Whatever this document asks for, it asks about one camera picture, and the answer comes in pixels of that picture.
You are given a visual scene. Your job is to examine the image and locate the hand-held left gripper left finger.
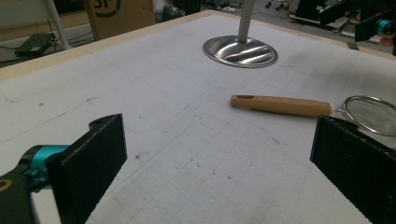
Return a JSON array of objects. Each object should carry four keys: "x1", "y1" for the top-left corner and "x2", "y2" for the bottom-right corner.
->
[{"x1": 45, "y1": 113, "x2": 128, "y2": 224}]

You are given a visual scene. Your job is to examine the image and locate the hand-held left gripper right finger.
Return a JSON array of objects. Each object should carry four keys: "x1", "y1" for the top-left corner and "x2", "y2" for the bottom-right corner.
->
[{"x1": 309, "y1": 115, "x2": 396, "y2": 224}]

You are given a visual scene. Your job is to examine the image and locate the wooden-handled mesh strainer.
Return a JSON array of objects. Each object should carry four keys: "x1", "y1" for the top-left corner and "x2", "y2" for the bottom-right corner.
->
[{"x1": 230, "y1": 94, "x2": 396, "y2": 137}]

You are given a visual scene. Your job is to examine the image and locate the round metal stand base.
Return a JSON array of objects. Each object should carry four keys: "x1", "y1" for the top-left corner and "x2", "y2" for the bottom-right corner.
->
[{"x1": 202, "y1": 0, "x2": 279, "y2": 69}]

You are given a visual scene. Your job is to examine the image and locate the black flat device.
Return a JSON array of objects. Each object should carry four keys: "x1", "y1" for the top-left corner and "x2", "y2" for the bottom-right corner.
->
[{"x1": 14, "y1": 32, "x2": 57, "y2": 58}]

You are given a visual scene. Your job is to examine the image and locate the white stand leg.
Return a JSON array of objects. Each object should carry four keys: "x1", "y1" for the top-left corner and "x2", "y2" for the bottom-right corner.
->
[{"x1": 43, "y1": 0, "x2": 73, "y2": 51}]

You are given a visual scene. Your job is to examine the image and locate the brown cardboard box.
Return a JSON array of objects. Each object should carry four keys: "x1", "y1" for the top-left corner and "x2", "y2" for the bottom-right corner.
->
[{"x1": 83, "y1": 0, "x2": 157, "y2": 42}]

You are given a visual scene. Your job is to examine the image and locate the black cable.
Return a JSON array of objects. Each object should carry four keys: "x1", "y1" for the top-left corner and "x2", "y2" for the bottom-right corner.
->
[{"x1": 46, "y1": 19, "x2": 94, "y2": 48}]

